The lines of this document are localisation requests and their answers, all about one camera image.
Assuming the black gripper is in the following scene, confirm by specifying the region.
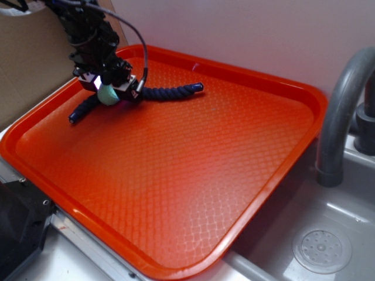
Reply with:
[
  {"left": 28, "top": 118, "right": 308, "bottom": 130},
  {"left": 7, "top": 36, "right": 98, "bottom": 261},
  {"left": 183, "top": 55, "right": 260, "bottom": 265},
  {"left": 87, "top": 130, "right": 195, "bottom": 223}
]
[{"left": 69, "top": 46, "right": 142, "bottom": 102}]

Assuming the green ball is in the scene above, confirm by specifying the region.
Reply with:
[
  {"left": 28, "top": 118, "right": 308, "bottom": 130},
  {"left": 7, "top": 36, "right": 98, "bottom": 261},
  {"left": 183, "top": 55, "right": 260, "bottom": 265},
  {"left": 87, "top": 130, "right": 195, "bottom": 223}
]
[{"left": 97, "top": 84, "right": 120, "bottom": 106}]

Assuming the dark blue twisted rope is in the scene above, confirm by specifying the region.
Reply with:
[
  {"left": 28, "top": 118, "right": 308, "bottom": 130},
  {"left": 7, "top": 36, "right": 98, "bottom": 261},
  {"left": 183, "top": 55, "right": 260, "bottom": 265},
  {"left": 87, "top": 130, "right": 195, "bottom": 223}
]
[{"left": 68, "top": 82, "right": 204, "bottom": 124}]

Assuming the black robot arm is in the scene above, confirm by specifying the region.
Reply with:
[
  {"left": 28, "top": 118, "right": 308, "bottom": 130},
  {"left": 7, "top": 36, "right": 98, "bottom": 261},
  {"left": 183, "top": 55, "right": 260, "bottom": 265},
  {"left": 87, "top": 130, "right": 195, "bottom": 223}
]
[{"left": 45, "top": 1, "right": 145, "bottom": 105}]

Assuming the brown cardboard panel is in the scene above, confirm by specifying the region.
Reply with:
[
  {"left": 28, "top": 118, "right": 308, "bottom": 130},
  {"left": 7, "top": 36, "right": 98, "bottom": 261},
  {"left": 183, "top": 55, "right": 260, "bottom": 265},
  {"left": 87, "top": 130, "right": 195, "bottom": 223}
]
[{"left": 0, "top": 0, "right": 129, "bottom": 133}]

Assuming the orange plastic tray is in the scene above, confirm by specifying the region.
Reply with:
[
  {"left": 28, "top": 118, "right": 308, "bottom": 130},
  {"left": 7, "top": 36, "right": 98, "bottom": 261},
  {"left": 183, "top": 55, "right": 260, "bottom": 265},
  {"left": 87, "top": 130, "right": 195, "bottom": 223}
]
[{"left": 1, "top": 46, "right": 327, "bottom": 280}]

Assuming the black box device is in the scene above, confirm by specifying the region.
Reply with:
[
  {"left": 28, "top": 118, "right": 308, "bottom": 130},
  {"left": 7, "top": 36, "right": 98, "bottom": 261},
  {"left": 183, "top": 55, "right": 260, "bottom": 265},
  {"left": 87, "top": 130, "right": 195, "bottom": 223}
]
[{"left": 1, "top": 180, "right": 54, "bottom": 280}]

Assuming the grey curved faucet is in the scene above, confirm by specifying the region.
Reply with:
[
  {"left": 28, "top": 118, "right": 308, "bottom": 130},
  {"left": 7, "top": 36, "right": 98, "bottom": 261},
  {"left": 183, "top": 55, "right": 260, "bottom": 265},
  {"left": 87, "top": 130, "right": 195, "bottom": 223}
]
[{"left": 315, "top": 47, "right": 374, "bottom": 187}]

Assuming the grey toy sink basin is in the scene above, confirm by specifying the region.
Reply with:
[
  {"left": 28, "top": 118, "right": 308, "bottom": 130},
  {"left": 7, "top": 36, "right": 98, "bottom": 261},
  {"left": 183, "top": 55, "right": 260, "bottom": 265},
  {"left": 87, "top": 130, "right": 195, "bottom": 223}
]
[{"left": 0, "top": 87, "right": 375, "bottom": 281}]

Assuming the round sink drain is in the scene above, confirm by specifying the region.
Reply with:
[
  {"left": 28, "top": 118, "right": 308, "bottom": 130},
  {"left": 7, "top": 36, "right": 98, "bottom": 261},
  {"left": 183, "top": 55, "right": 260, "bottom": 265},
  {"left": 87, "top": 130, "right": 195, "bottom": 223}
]
[{"left": 292, "top": 225, "right": 352, "bottom": 275}]

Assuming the grey braided cable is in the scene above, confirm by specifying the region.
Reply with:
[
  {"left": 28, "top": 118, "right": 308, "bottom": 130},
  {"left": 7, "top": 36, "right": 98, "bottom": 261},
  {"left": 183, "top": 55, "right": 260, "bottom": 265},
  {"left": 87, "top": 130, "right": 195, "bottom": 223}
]
[{"left": 52, "top": 0, "right": 148, "bottom": 91}]

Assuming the grey faucet handle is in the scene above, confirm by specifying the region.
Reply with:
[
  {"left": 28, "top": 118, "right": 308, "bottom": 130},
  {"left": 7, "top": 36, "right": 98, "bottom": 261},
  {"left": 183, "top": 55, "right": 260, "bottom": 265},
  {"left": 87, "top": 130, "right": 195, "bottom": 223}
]
[{"left": 354, "top": 74, "right": 374, "bottom": 156}]

